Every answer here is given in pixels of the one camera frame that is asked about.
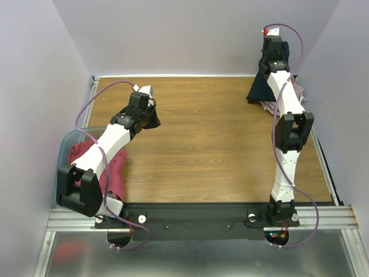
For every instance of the navy basketball tank top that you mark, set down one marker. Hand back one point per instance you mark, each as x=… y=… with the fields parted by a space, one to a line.
x=260 y=90

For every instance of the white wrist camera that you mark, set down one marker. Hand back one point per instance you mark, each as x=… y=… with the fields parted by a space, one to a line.
x=271 y=31
x=147 y=89

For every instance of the folded pink tank top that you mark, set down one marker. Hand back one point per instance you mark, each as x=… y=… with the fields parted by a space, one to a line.
x=291 y=101

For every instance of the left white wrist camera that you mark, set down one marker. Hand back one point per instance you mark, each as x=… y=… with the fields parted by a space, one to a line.
x=147 y=89

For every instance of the maroon red tank top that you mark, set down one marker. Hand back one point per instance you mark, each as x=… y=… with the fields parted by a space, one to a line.
x=116 y=184

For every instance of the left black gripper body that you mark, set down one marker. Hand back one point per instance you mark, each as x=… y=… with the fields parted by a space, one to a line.
x=141 y=117

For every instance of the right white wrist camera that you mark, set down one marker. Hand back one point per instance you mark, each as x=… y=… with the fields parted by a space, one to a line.
x=271 y=31

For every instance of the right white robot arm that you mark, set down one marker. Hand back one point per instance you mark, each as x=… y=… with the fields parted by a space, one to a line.
x=291 y=129

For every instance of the blue plastic bin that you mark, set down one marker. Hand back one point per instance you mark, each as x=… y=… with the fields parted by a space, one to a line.
x=64 y=144

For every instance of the striped white folded tank top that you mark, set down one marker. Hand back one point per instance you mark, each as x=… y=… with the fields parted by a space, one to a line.
x=271 y=106

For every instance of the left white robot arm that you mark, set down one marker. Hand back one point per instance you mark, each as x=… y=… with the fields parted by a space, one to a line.
x=78 y=183

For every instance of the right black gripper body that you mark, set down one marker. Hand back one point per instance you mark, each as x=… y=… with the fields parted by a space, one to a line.
x=285 y=49

